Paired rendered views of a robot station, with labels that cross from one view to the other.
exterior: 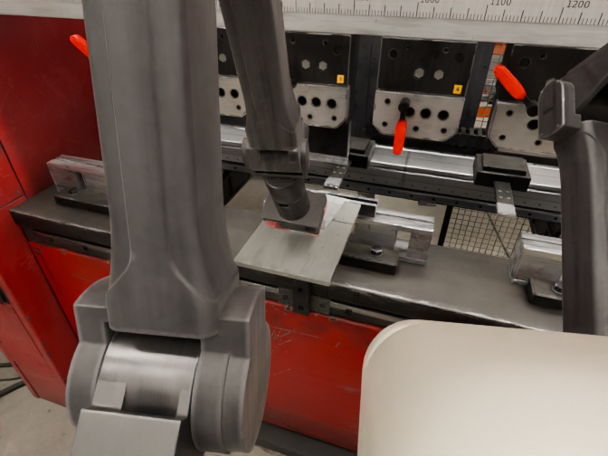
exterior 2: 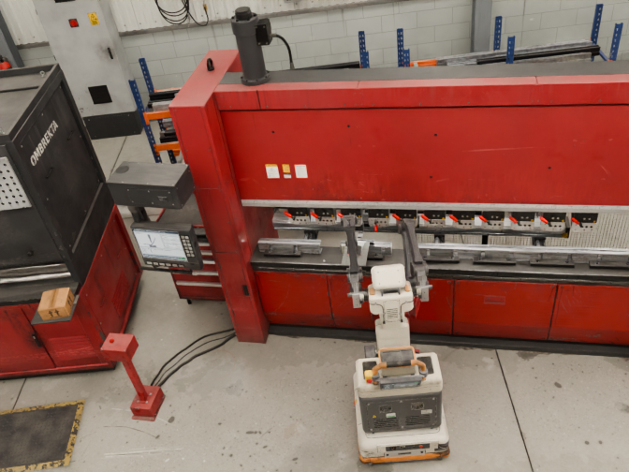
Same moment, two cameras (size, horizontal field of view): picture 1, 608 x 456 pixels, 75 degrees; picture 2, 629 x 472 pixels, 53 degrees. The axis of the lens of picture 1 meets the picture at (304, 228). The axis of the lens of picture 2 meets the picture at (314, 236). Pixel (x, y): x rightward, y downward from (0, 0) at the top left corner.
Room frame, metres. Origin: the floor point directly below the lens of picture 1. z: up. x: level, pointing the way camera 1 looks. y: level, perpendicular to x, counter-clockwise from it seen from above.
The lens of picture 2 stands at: (-2.86, 0.40, 4.11)
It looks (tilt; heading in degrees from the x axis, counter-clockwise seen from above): 39 degrees down; 358
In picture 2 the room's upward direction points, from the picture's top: 9 degrees counter-clockwise
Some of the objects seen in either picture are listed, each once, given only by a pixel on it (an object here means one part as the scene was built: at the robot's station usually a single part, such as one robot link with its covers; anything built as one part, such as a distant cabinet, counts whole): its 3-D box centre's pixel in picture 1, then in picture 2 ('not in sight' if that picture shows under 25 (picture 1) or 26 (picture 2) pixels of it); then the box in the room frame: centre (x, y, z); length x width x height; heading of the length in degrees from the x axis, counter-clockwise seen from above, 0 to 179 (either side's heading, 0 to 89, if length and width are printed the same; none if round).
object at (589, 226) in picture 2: not in sight; (583, 218); (0.28, -1.54, 1.26); 0.15 x 0.09 x 0.17; 72
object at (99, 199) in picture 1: (105, 204); (283, 253); (0.91, 0.54, 0.89); 0.30 x 0.05 x 0.03; 72
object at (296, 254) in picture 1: (303, 231); (355, 254); (0.64, 0.00, 1.00); 0.26 x 0.18 x 0.01; 162
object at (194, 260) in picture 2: not in sight; (169, 243); (0.61, 1.29, 1.42); 0.45 x 0.12 x 0.36; 68
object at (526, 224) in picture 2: not in sight; (522, 217); (0.41, -1.16, 1.26); 0.15 x 0.09 x 0.17; 72
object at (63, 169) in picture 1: (131, 186); (289, 245); (0.95, 0.48, 0.92); 0.50 x 0.06 x 0.10; 72
